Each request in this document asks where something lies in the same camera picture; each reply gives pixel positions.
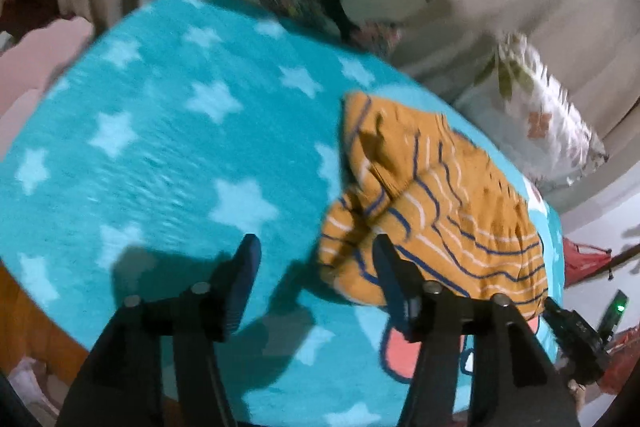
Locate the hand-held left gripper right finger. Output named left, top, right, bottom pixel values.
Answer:
left=372, top=234, right=582, bottom=427

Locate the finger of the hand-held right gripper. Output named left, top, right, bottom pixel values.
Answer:
left=543, top=297, right=571, bottom=339

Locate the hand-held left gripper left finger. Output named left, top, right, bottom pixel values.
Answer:
left=55, top=233, right=263, bottom=427

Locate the orange striped sweater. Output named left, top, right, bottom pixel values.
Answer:
left=317, top=91, right=550, bottom=321

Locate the red rack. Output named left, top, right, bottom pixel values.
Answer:
left=562, top=237, right=614, bottom=289

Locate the teal star blanket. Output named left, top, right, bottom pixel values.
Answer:
left=0, top=0, right=567, bottom=427

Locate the white floral ruffled pillow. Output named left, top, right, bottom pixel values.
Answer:
left=452, top=32, right=609, bottom=198

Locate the pink plush cushion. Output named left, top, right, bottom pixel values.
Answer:
left=0, top=17, right=97, bottom=130

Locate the dark red cloth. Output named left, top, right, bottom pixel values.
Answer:
left=0, top=0, right=77, bottom=42

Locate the wooden bed frame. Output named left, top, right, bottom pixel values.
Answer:
left=0, top=257, right=93, bottom=390

